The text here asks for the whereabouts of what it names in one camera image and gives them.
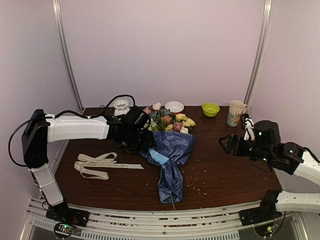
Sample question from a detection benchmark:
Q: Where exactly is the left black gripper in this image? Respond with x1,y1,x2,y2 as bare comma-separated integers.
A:
124,128,157,153

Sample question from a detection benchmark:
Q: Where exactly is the beige printed ribbon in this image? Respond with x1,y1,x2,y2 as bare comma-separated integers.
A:
73,152,144,181

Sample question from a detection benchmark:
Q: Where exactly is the pink orange white flower stem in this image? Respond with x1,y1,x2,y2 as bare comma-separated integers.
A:
164,115,189,134

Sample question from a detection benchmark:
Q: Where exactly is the dark blue wrapping paper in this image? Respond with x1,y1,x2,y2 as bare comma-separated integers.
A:
139,131,196,204

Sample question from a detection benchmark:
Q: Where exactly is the light blue wrapping paper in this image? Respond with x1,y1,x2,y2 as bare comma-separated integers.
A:
148,148,169,165

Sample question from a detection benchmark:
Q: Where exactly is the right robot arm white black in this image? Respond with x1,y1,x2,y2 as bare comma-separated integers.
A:
218,117,320,221

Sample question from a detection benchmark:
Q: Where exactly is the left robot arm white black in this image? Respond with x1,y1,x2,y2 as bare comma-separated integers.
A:
21,106,156,222

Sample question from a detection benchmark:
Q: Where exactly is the white ribbed ceramic vase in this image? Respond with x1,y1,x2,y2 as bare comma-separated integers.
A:
113,99,130,116

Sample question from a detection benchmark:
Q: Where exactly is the white green leafy flower bunch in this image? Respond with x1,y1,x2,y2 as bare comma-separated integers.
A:
148,121,160,132

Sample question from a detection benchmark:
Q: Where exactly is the blue pink flower bunch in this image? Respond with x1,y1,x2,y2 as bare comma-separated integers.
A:
143,102,174,126

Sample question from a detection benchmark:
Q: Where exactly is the floral ceramic mug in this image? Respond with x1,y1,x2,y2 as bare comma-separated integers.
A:
226,100,248,127

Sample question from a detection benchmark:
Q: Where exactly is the green plastic bowl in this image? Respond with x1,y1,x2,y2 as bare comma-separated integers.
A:
202,102,220,117

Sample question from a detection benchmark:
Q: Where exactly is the white ceramic bowl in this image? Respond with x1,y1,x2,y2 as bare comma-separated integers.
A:
164,101,185,114

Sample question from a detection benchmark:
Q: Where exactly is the yellow flower bunch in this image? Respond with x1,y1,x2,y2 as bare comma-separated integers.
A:
175,113,196,127

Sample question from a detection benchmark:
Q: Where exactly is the right circuit board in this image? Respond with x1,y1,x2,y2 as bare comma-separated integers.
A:
253,224,281,239

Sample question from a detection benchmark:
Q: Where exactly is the circuit board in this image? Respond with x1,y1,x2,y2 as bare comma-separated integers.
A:
53,222,75,238
253,224,281,239

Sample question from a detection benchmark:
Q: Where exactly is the left circuit board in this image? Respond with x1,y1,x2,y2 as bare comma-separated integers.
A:
53,222,75,238

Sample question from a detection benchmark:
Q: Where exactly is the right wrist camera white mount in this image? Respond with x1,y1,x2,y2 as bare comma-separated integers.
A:
240,113,255,141

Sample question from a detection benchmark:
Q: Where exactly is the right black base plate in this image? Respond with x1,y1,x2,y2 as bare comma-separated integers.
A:
239,207,282,227

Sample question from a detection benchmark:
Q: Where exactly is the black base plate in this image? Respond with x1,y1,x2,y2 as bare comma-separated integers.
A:
45,208,90,227
239,207,282,227

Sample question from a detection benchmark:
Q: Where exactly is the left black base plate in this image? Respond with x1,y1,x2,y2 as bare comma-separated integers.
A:
45,208,90,227

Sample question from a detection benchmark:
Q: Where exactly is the right aluminium corner post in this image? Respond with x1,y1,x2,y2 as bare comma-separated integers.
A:
244,0,274,106

